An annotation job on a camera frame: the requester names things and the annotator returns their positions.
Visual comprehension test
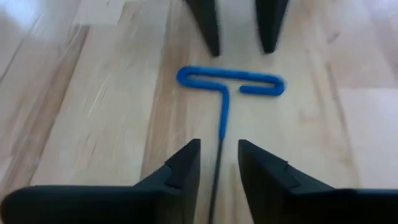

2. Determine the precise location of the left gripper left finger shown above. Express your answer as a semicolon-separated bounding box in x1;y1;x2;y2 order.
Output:
0;138;201;224

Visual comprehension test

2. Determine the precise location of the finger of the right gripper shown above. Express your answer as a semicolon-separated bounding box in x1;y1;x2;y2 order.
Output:
254;0;290;54
186;0;221;57

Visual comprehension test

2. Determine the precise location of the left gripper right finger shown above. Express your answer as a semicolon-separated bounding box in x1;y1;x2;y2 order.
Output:
238;139;398;224

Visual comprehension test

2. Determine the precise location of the blue T-handle hex key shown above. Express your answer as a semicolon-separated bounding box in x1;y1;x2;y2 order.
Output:
176;65;285;224

